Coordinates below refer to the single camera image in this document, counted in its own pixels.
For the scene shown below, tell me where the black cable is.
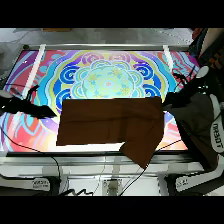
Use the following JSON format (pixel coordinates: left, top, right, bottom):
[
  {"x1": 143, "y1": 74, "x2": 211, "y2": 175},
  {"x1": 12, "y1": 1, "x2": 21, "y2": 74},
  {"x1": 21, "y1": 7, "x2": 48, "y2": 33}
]
[
  {"x1": 0, "y1": 127, "x2": 63, "y2": 183},
  {"x1": 119, "y1": 139, "x2": 188, "y2": 197}
]

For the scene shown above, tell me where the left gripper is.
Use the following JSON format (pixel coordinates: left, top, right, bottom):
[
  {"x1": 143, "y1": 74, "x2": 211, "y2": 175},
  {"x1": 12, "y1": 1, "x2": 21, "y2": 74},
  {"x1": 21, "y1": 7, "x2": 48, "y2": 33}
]
[{"x1": 20, "y1": 99, "x2": 47, "y2": 118}]

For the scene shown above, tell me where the silver frame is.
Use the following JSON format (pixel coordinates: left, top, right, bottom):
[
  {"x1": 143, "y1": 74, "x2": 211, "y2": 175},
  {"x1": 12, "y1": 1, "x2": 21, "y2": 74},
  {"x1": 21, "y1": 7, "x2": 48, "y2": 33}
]
[{"x1": 0, "y1": 43, "x2": 224, "y2": 197}]

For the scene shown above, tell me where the brown T-shirt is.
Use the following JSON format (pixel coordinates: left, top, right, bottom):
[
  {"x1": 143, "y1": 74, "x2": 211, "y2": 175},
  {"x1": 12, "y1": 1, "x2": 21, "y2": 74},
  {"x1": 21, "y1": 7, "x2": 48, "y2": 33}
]
[{"x1": 56, "y1": 96, "x2": 166, "y2": 170}]

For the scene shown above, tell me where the grey-brown garment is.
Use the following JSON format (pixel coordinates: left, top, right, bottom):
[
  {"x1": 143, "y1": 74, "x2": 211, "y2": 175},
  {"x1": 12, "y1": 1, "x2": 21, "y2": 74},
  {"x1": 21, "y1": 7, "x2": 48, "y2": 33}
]
[{"x1": 171, "y1": 93, "x2": 221, "y2": 172}]

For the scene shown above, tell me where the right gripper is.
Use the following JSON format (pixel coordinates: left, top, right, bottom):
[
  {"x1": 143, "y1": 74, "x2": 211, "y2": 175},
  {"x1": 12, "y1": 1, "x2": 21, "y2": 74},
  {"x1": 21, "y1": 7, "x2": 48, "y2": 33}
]
[{"x1": 163, "y1": 92, "x2": 190, "y2": 109}]

